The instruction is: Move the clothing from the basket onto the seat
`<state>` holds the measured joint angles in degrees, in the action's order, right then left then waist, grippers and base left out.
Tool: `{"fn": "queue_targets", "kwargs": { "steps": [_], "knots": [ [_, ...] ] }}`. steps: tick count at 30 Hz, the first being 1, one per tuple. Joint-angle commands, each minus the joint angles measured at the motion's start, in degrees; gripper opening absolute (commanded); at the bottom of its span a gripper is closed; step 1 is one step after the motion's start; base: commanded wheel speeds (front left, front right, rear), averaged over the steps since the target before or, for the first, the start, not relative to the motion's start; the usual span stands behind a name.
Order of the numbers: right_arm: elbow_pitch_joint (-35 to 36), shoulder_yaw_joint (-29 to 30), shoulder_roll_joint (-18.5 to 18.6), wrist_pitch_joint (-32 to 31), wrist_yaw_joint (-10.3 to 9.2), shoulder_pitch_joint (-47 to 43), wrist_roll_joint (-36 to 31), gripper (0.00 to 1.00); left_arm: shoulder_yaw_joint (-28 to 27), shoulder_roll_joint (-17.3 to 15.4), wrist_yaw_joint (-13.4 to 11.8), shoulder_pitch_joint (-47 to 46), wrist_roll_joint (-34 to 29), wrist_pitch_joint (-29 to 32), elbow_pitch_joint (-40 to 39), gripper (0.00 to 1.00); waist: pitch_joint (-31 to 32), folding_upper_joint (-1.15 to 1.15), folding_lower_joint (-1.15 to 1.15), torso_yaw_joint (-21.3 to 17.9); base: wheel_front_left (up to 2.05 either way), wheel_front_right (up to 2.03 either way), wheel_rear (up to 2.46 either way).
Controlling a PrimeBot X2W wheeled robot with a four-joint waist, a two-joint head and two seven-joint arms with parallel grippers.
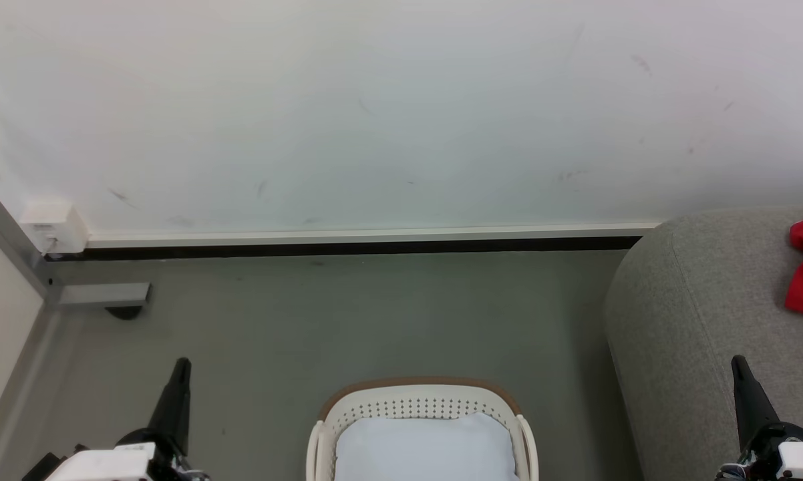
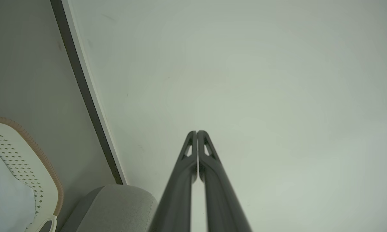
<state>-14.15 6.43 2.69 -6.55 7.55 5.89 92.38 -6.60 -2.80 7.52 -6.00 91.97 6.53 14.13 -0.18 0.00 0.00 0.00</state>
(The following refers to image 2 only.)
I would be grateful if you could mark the white perforated laundry basket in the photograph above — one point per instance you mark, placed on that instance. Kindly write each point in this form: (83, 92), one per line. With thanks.
(35, 167)

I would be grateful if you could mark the black and white baseboard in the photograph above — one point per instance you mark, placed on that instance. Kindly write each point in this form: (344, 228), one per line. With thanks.
(84, 80)

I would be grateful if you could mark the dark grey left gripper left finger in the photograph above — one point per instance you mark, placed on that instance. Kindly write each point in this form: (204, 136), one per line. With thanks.
(177, 193)

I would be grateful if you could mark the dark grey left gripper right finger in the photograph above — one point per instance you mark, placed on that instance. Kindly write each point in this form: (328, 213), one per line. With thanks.
(221, 199)

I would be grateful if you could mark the white cloth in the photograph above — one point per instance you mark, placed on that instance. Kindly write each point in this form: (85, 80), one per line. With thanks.
(6, 196)

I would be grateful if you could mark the grey fabric sofa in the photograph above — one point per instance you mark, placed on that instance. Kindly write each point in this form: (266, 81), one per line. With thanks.
(113, 209)

